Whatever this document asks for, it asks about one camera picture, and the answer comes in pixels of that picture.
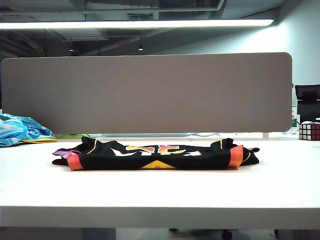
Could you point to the black basketball jersey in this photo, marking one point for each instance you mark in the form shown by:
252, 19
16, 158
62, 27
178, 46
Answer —
155, 160

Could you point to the grey-brown desk divider panel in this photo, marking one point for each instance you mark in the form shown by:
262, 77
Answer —
150, 92

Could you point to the green and white flat item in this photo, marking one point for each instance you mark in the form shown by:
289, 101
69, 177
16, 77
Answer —
71, 135

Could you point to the long ceiling light strip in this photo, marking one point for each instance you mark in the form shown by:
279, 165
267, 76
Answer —
125, 24

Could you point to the yellow garment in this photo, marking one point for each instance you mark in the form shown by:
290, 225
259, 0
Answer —
42, 140

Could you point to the bottle with green label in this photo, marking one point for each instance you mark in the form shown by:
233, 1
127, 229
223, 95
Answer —
294, 122

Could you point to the blue and white garment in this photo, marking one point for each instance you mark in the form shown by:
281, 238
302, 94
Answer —
17, 130

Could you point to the black office chair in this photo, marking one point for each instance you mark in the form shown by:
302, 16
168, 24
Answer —
310, 110

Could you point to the Rubik's cube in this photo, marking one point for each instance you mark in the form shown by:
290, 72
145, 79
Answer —
310, 131

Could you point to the white divider foot bracket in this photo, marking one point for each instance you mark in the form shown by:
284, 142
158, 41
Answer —
265, 135

